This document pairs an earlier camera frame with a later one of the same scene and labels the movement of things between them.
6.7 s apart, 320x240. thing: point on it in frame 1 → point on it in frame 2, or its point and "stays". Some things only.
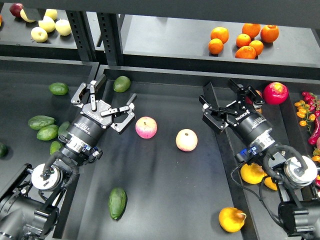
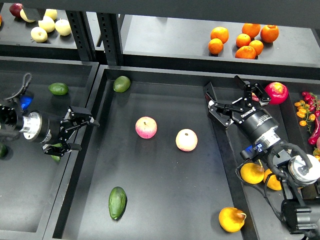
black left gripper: (90, 125) → (54, 129)
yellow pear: (231, 219) stays
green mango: (117, 202) stays
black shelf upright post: (110, 28) stays
